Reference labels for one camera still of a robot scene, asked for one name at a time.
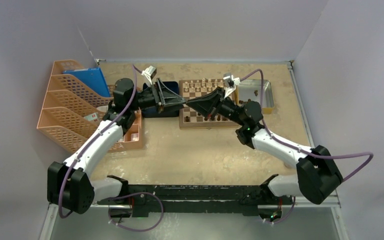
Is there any orange plastic basket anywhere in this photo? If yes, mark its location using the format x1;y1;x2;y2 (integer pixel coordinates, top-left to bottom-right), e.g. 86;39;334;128
103;78;143;153

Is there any row of light chess pieces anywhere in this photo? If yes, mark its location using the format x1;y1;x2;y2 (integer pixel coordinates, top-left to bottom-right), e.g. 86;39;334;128
179;78;226;94

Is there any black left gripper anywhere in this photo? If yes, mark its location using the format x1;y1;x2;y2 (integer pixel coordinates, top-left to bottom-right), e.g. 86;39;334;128
128;78;185;114

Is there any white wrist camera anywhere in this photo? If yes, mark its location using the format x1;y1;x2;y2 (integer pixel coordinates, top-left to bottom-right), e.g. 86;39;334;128
141;65;157;87
222;73;241;98

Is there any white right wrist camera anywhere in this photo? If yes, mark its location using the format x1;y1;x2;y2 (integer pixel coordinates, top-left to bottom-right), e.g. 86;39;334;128
222;73;241;98

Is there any wooden chess board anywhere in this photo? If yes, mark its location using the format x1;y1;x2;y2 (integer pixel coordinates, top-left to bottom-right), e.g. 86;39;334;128
178;82;238;129

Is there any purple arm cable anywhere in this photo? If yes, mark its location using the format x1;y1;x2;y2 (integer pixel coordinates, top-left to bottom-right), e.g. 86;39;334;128
58;64;147;220
238;68;374;226

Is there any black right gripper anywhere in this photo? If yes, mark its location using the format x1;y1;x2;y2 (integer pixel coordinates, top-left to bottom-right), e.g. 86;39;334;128
187;86;246;126

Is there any blue folder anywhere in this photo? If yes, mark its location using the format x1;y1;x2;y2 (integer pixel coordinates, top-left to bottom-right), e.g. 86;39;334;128
62;67;110;98

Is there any dark blue tin box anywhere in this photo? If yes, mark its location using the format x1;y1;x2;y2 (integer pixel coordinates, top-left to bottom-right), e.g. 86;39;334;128
141;81;180;119

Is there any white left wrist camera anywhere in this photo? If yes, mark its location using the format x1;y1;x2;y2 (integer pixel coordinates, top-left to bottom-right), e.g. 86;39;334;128
141;65;157;87

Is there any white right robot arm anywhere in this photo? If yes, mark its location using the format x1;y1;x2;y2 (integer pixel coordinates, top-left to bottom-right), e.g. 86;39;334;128
186;87;344;205

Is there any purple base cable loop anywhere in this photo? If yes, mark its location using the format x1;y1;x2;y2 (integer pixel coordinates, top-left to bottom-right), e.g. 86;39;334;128
107;192;165;233

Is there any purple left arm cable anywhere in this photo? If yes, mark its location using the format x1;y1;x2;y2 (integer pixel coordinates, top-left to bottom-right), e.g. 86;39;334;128
58;64;147;220

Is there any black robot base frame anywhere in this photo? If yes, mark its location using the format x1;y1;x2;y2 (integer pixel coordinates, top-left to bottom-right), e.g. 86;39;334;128
98;184;293;218

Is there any orange plastic file rack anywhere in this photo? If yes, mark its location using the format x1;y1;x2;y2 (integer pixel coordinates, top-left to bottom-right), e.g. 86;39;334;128
36;59;111;153

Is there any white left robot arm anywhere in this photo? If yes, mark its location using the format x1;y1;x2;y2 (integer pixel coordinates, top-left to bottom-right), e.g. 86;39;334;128
47;78;190;219

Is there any gold metal tin tray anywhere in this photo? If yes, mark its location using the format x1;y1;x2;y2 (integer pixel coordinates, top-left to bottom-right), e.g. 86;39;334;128
236;79;275;115

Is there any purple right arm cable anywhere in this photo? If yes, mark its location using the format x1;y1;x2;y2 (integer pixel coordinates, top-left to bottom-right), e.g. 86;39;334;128
238;68;374;226

